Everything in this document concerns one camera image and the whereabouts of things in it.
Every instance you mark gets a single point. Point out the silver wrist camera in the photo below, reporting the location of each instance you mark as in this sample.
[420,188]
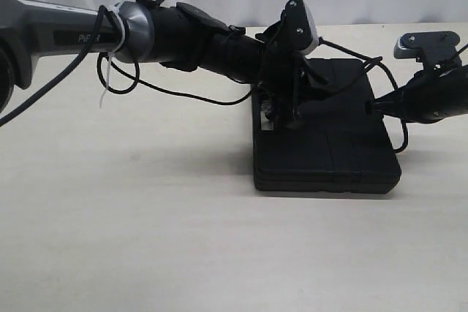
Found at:
[434,49]
[299,29]

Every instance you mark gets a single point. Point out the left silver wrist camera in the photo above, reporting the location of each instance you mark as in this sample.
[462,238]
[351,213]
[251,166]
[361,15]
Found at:
[299,29]

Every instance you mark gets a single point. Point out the black plastic carrying case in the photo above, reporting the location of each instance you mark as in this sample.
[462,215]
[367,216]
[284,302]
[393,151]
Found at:
[335,147]

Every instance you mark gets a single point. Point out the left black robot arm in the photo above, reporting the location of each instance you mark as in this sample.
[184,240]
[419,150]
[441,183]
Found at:
[181,37]

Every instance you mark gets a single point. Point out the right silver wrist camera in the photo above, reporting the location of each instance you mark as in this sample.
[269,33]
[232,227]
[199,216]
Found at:
[434,49]

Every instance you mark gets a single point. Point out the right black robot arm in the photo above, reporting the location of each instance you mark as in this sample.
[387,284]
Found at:
[457,86]

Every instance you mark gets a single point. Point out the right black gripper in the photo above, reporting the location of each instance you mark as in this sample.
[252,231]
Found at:
[424,99]

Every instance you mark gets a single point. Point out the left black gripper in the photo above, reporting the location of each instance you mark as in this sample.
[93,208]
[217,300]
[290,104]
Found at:
[287,80]

